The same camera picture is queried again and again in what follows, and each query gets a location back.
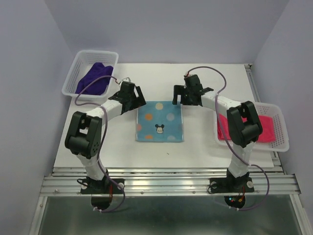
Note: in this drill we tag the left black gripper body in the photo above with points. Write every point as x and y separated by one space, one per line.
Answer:
132 98

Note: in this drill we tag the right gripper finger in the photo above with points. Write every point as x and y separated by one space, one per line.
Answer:
186 100
178 90

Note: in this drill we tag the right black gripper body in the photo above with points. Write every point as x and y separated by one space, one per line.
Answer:
187 91

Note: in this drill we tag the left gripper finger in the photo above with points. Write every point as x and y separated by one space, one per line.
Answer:
140 100
131 105

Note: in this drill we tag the blue orange patterned towel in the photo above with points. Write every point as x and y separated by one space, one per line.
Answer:
159 121

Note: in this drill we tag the purple towel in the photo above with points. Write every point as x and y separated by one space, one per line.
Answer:
98 88

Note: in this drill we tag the pink towel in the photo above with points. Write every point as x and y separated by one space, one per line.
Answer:
268 134

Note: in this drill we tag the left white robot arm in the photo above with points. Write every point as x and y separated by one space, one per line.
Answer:
86 133

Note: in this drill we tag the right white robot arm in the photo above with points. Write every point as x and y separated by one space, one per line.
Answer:
244 129

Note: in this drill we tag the white basket at left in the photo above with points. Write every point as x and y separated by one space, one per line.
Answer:
82 63

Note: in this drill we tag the white basket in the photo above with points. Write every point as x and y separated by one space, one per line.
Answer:
82 63
281 144

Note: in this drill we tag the white basket at right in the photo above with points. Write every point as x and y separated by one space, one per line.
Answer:
281 144

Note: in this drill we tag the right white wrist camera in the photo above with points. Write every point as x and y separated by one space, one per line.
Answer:
188 74

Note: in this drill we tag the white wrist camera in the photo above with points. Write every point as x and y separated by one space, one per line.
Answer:
127 79
188 74

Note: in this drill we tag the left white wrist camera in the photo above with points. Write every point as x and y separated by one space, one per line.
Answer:
127 79

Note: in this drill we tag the aluminium mounting rail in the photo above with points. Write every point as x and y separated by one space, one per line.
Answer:
167 181

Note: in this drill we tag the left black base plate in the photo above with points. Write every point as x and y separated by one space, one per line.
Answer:
117 187

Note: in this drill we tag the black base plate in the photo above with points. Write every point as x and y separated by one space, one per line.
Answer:
117 187
227 185

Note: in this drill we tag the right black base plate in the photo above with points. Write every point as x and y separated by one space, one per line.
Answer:
227 185

